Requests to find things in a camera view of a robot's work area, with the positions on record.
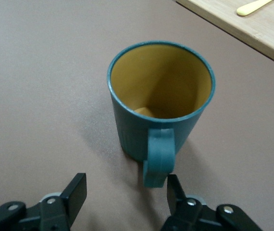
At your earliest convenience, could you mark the bamboo cutting board with handle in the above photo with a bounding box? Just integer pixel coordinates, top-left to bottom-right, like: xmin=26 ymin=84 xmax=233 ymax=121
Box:
xmin=176 ymin=0 xmax=274 ymax=71

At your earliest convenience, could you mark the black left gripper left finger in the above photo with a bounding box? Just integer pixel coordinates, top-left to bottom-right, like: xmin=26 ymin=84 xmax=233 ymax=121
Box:
xmin=0 ymin=172 xmax=87 ymax=231

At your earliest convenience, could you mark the brown table cover mat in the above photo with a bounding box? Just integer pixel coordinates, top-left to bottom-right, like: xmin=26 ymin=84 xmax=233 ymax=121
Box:
xmin=0 ymin=0 xmax=274 ymax=231

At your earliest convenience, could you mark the yellow plastic fork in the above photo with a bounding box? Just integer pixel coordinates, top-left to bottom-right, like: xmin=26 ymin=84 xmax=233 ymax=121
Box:
xmin=237 ymin=0 xmax=274 ymax=16

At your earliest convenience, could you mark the teal mug with yellow inside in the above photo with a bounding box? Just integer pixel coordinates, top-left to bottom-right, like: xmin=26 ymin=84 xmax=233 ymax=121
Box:
xmin=107 ymin=40 xmax=216 ymax=189

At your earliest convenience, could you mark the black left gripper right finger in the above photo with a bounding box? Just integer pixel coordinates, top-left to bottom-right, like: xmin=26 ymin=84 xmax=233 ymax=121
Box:
xmin=161 ymin=173 xmax=264 ymax=231

